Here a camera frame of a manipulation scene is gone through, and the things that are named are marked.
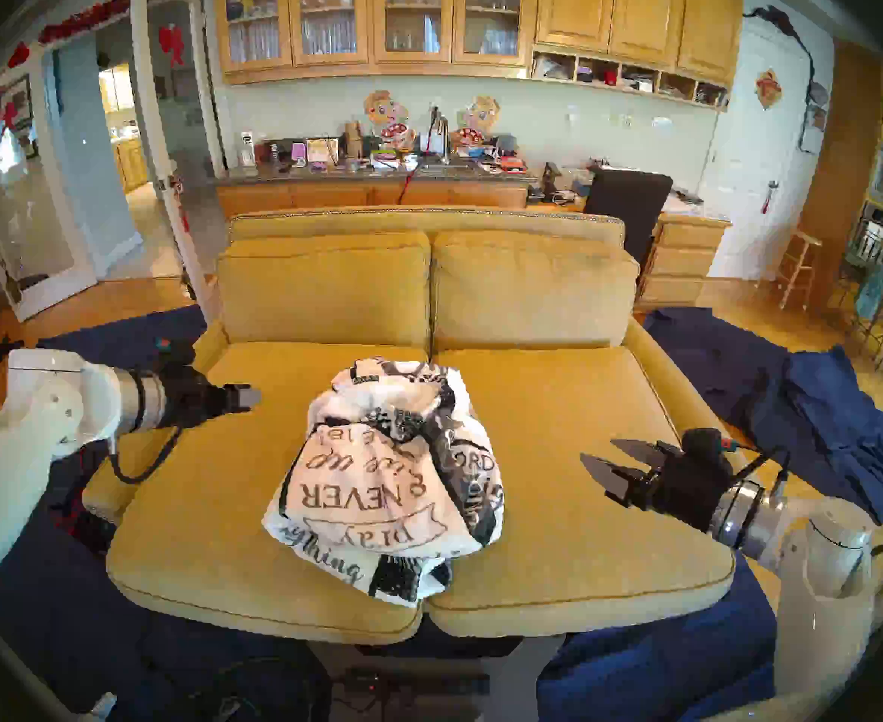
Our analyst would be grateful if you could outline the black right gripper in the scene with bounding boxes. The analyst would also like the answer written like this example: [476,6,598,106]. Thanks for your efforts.
[581,437,736,533]

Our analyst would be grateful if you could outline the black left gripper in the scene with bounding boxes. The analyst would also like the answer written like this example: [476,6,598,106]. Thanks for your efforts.
[159,363,262,432]

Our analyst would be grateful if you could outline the white printed fleece blanket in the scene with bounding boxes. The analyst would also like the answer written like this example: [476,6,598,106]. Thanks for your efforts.
[262,357,504,607]

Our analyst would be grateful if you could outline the large navy moving blanket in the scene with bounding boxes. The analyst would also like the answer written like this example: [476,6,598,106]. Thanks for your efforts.
[0,303,803,722]

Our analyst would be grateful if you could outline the crumpled navy moving blanket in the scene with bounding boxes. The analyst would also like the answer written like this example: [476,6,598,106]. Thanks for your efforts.
[643,305,883,526]

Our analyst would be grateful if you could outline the yellow sofa back cushion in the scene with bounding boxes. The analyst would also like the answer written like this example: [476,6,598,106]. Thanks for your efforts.
[430,229,640,350]
[216,230,432,350]

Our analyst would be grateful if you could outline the white glass-pane door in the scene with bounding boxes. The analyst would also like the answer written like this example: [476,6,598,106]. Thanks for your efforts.
[0,59,98,323]
[129,0,220,323]

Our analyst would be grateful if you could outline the wooden desk with drawers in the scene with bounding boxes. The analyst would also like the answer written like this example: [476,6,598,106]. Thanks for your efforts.
[528,183,732,313]

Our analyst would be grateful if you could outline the granite counter wooden cabinets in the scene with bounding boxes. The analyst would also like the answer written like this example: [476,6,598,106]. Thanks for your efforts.
[211,160,536,219]

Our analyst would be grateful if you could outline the wooden kitchen base cabinet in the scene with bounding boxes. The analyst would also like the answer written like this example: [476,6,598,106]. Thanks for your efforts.
[111,136,149,193]

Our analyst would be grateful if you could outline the black office chair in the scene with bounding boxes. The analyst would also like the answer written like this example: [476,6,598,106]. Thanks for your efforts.
[583,170,674,266]

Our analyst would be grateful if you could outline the stack of desk papers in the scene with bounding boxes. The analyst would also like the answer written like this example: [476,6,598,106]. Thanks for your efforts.
[663,187,728,219]

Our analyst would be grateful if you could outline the wooden stool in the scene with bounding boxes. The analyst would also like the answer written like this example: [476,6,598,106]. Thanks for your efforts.
[778,229,824,310]

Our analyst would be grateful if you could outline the teal hanging cloth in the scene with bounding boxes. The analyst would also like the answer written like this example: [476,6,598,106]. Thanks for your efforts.
[855,262,883,319]

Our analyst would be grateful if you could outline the black power strip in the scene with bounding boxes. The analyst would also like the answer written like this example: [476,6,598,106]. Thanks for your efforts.
[342,669,491,697]

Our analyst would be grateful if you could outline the white panel door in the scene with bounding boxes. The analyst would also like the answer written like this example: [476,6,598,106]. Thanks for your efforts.
[699,14,815,281]

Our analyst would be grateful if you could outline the red garland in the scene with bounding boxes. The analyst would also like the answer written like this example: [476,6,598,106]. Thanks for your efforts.
[38,0,131,46]

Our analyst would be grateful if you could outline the black door garland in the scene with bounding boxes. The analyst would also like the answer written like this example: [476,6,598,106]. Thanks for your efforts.
[742,5,818,86]

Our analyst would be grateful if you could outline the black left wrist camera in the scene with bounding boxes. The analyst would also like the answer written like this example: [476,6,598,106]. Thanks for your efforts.
[152,338,199,376]

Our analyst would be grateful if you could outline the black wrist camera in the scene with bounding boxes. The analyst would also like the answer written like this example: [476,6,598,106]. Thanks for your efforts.
[681,427,740,467]
[152,338,199,376]

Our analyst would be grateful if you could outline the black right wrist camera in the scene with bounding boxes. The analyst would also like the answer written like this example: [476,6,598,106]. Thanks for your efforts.
[681,427,740,467]

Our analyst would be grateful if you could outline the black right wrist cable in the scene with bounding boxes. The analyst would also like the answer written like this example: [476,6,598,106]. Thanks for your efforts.
[735,446,792,503]

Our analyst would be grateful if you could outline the thick black left wrist cable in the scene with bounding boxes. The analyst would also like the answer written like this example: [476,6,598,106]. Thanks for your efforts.
[107,426,184,485]

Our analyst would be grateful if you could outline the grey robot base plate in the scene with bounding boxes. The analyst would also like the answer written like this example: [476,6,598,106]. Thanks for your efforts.
[306,636,566,722]

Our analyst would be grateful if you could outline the yellow fabric sofa frame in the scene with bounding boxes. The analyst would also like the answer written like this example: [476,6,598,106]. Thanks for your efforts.
[80,205,764,526]

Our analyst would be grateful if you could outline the red cable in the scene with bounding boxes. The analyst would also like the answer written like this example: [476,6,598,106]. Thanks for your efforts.
[399,123,435,205]

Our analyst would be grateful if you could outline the cartoon child wall decoration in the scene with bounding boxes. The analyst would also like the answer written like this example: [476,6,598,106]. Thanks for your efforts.
[364,89,416,153]
[451,93,501,151]

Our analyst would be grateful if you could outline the wall calendar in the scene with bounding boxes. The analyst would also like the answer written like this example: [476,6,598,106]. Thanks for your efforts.
[800,100,828,156]

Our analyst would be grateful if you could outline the wooden wall cabinets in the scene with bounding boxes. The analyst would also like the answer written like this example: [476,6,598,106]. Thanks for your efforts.
[214,0,745,112]

